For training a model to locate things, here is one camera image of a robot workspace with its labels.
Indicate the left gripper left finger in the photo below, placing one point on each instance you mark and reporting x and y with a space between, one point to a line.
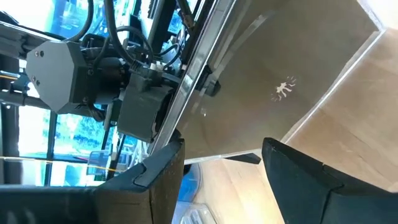
140 199

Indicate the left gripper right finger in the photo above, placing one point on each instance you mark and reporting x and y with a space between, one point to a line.
311 193

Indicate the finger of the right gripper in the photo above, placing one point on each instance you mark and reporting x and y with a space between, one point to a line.
210 85
140 109

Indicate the blue plastic jewel case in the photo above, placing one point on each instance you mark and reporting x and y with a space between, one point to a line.
189 183

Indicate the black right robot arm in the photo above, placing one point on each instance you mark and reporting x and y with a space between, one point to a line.
161 18

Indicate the clear plastic bin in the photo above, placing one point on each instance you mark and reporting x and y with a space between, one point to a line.
196 214

